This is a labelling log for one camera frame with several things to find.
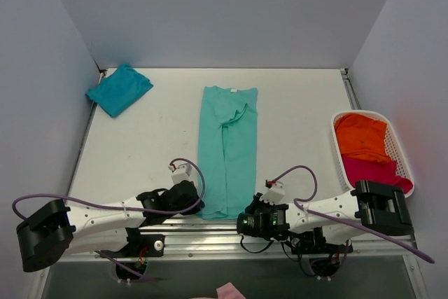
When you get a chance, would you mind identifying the mint green t-shirt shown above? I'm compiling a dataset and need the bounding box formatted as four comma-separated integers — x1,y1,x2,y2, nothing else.
197,86,258,221

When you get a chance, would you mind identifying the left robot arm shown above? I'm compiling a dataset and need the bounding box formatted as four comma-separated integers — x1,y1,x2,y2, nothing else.
16,180,204,272

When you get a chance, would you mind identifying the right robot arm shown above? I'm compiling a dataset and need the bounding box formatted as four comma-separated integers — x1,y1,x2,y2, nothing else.
237,181,414,252

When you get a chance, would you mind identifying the pink cloth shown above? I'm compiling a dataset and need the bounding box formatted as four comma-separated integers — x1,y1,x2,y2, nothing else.
216,282,246,299

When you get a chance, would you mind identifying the magenta t-shirt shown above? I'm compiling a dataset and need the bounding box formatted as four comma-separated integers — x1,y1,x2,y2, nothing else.
342,155,414,194

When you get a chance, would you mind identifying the folded teal t-shirt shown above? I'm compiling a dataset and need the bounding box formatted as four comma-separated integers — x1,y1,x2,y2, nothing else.
85,64,153,118

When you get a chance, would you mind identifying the orange t-shirt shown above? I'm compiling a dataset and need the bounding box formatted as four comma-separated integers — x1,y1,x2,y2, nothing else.
334,113,391,165

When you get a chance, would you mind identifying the white plastic laundry basket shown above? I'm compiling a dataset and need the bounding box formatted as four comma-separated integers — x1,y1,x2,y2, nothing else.
330,110,414,198

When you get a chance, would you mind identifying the black thin cable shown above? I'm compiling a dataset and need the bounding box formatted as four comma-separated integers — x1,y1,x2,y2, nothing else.
239,234,277,254

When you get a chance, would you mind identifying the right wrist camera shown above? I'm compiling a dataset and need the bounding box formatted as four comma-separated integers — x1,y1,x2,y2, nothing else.
260,180,286,204

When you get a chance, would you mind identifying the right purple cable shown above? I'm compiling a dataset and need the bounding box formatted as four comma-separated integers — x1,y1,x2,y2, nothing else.
265,165,435,275

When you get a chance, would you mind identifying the purple cable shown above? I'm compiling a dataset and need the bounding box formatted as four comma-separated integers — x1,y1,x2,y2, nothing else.
12,158,207,284
265,165,435,275

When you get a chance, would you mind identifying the aluminium rail frame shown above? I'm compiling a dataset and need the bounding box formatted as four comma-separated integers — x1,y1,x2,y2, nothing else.
29,68,426,298

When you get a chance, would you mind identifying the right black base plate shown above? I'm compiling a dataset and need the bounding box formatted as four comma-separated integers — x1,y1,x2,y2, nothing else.
286,228,346,255

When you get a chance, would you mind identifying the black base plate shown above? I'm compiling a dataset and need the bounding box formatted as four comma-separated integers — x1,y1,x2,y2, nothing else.
286,228,346,255
101,228,165,258

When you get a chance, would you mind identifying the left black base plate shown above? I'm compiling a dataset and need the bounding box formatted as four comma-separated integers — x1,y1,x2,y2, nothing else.
101,228,165,258

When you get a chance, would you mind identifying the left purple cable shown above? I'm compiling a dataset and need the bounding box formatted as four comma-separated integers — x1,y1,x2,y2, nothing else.
12,158,207,284

